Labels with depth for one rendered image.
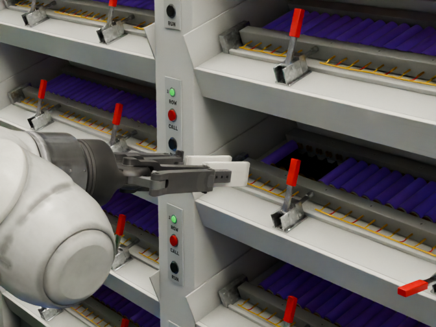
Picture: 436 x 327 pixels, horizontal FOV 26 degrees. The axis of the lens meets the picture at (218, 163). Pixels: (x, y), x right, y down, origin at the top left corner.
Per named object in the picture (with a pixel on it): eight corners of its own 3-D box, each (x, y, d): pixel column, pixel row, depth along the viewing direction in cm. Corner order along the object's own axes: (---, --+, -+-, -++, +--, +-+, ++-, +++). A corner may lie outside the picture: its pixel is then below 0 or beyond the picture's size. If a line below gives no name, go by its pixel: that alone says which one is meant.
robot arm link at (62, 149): (39, 227, 96) (89, 224, 100) (48, 139, 95) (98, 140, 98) (0, 205, 103) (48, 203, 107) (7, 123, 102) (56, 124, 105)
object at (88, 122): (166, 209, 146) (137, 132, 140) (-2, 134, 192) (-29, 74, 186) (261, 146, 155) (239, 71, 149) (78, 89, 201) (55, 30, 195)
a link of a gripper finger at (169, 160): (113, 188, 107) (105, 185, 108) (182, 183, 115) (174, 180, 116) (117, 154, 106) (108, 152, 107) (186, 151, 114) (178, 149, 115)
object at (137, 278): (168, 324, 151) (141, 255, 145) (4, 224, 197) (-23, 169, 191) (259, 255, 160) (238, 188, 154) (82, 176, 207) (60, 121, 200)
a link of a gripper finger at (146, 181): (108, 163, 104) (126, 174, 100) (150, 164, 107) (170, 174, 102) (105, 184, 105) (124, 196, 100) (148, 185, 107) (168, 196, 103)
